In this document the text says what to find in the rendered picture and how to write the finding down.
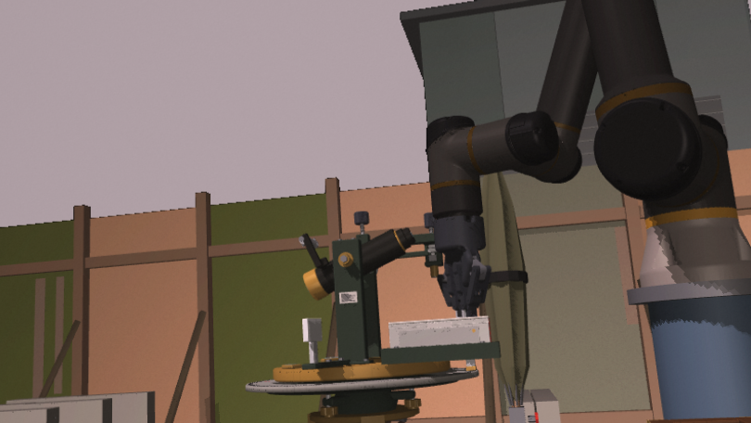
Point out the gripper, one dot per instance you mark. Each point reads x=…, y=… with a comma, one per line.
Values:
x=460, y=232

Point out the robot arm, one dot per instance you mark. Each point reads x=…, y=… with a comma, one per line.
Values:
x=645, y=141

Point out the brass tangent screw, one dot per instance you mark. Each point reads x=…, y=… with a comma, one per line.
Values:
x=433, y=261

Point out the white compass box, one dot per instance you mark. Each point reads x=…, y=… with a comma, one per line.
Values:
x=437, y=333

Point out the black telescope with yellow ends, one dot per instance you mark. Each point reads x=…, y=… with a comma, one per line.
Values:
x=381, y=249

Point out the green theodolite body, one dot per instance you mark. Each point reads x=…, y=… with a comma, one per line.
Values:
x=358, y=317

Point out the yellow round clamp knob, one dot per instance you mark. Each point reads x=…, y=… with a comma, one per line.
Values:
x=346, y=260

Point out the black clamp knob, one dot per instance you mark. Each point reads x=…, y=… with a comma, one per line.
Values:
x=361, y=220

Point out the yellow horizontal circle plate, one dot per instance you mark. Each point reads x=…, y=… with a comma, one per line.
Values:
x=352, y=371

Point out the olive folded umbrella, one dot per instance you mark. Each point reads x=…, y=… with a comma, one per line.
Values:
x=507, y=293

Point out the grey small box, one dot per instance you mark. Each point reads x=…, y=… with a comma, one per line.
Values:
x=540, y=408

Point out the black lever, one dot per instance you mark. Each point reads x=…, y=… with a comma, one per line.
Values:
x=311, y=249

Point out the dark levelling base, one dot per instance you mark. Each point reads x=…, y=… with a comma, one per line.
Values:
x=364, y=408

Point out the grey round base disc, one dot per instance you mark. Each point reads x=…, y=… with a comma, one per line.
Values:
x=328, y=387

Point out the grey-green shed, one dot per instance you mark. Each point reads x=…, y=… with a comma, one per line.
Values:
x=469, y=64

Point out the brown leaning wooden stick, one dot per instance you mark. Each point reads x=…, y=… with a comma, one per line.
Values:
x=186, y=364
x=58, y=359

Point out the wooden panel fence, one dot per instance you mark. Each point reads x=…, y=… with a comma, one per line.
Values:
x=146, y=276

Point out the grey flat crate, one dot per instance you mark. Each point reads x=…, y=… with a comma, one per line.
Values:
x=76, y=409

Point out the white small post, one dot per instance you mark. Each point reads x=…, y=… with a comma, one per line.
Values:
x=311, y=331

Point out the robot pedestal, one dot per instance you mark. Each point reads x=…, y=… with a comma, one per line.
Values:
x=698, y=352

